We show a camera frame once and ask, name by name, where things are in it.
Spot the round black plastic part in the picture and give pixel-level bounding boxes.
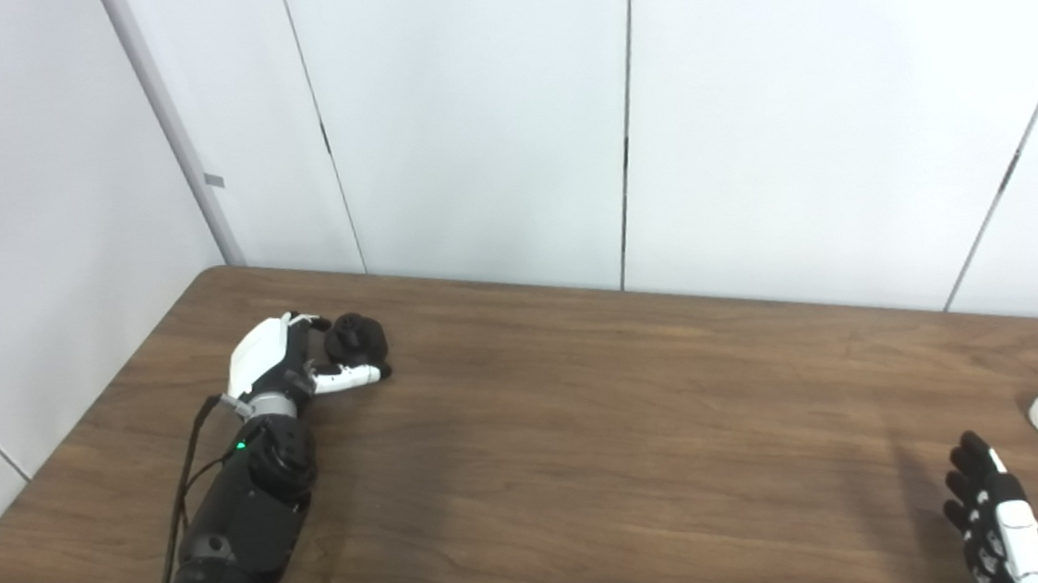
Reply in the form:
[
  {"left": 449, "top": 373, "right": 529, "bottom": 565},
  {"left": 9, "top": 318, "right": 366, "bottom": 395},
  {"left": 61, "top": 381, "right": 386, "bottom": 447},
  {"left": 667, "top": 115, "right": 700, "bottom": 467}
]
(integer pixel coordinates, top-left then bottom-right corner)
[{"left": 321, "top": 310, "right": 393, "bottom": 382}]

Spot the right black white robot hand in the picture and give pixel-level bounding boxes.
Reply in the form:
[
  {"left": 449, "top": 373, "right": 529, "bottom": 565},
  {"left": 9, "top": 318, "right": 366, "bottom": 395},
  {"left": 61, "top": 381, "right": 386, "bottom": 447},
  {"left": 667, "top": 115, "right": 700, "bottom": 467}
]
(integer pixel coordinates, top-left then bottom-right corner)
[{"left": 937, "top": 426, "right": 1038, "bottom": 583}]

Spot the grey wall corner post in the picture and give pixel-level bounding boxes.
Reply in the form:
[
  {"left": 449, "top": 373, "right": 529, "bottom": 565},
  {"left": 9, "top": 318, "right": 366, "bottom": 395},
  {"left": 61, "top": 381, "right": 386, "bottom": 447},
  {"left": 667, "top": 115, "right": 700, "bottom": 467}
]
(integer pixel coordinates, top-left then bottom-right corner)
[{"left": 98, "top": 0, "right": 247, "bottom": 275}]

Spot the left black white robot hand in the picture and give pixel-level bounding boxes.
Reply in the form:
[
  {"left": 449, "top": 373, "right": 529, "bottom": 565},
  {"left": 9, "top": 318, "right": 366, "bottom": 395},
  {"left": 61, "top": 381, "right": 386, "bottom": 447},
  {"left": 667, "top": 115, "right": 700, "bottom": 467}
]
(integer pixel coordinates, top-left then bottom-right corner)
[{"left": 220, "top": 305, "right": 394, "bottom": 405}]

